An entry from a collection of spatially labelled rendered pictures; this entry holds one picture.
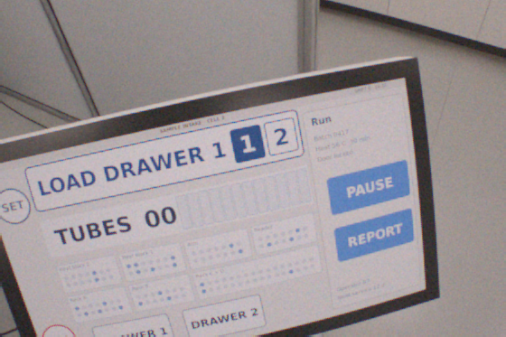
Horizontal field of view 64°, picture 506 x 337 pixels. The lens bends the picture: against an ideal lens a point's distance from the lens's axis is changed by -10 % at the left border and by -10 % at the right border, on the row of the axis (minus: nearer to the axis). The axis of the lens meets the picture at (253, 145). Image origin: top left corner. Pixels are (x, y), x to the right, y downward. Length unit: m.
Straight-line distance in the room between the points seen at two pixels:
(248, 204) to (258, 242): 0.05
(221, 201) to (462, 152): 1.68
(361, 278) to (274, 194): 0.16
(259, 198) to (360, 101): 0.15
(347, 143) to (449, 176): 1.49
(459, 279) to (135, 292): 1.39
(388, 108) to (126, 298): 0.37
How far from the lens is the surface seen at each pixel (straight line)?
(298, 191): 0.49
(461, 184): 1.96
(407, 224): 0.55
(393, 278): 0.57
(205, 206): 0.48
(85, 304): 0.54
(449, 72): 2.43
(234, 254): 0.50
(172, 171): 0.47
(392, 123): 0.51
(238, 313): 0.54
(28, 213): 0.52
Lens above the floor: 1.52
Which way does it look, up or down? 51 degrees down
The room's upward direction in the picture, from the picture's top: 6 degrees counter-clockwise
